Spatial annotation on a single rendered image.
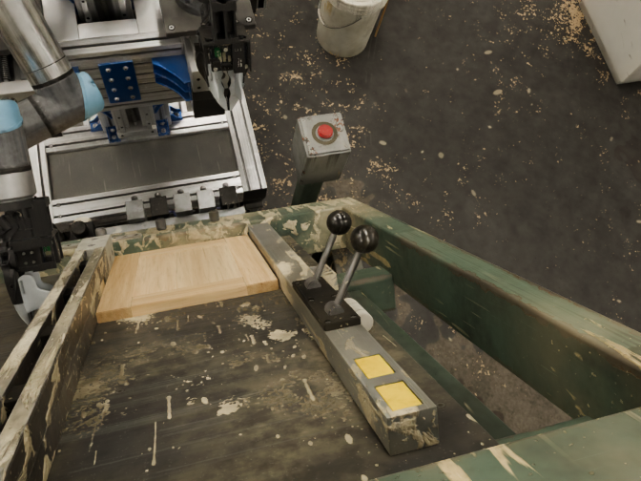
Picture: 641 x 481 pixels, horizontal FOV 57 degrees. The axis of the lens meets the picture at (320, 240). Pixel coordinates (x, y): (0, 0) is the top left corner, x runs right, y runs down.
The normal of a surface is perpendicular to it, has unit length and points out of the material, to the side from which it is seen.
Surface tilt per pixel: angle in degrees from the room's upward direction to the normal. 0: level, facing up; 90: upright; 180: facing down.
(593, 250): 0
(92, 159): 0
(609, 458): 58
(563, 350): 90
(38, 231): 33
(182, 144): 0
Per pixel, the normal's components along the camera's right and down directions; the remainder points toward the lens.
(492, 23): 0.15, -0.34
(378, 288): 0.25, 0.21
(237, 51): 0.26, 0.65
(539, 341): -0.96, 0.17
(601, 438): -0.11, -0.96
